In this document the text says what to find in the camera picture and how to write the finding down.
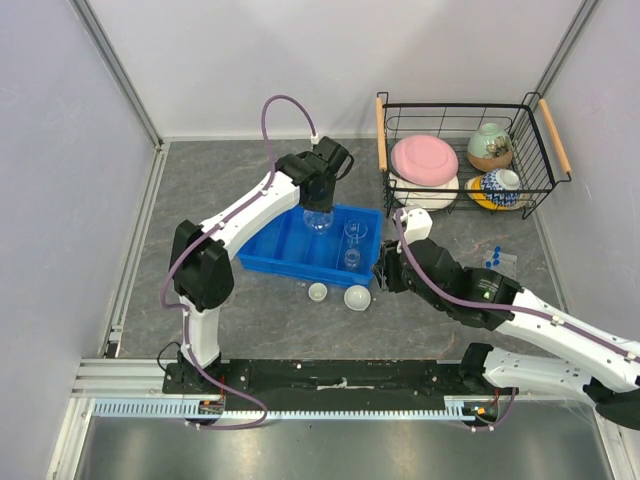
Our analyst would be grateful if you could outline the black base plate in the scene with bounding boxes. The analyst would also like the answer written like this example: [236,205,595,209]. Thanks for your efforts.
[162,357,496,412]

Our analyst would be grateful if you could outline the purple cable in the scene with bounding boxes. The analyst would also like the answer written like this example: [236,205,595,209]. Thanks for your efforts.
[160,95,321,431]
[392,209,640,432]

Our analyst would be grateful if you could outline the white bowl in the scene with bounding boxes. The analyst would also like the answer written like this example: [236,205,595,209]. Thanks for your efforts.
[389,173,459,211]

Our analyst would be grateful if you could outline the blue patterned bowl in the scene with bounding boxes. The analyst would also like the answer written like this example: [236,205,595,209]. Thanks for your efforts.
[480,168,521,207]

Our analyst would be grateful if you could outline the small white crucible cup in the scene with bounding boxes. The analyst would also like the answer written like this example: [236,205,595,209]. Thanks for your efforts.
[308,282,328,303]

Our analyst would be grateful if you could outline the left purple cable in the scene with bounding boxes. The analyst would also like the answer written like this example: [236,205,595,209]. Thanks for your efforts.
[160,95,321,431]

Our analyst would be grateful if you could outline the green brown ceramic bowl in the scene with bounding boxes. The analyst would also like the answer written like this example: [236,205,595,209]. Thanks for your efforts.
[467,123,513,172]

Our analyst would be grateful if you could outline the grey slotted cable duct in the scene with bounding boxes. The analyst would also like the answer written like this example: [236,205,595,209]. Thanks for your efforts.
[92,398,476,421]

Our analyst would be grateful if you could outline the yellow bowl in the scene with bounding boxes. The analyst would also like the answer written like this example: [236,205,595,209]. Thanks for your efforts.
[464,176,507,211]

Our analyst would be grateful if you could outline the white evaporating dish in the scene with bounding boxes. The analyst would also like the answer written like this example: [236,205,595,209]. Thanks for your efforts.
[343,285,372,312]

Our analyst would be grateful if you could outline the blue plastic divided bin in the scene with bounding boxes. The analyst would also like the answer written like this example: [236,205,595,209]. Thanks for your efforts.
[237,205,382,287]

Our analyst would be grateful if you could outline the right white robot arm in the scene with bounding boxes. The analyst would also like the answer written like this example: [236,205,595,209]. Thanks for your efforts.
[374,239,639,430]

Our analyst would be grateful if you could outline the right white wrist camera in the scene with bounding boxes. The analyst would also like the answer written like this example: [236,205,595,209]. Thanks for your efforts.
[394,206,433,245]

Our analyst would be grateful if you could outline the small clear glass beaker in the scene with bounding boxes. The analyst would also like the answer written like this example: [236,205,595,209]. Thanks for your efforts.
[344,248,361,272]

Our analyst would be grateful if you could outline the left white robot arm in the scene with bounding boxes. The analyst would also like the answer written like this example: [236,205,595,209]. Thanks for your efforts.
[161,136,354,393]

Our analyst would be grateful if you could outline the clear acrylic tube rack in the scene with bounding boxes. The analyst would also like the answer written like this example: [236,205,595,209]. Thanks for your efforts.
[482,250,517,280]

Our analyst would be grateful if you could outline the black wire dish basket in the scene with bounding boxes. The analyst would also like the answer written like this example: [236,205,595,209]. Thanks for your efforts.
[375,92,572,217]

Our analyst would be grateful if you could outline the pink plate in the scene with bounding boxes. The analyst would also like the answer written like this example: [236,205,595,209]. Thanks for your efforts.
[391,135,459,187]

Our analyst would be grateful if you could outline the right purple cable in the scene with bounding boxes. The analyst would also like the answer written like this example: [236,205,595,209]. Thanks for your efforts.
[392,209,640,432]

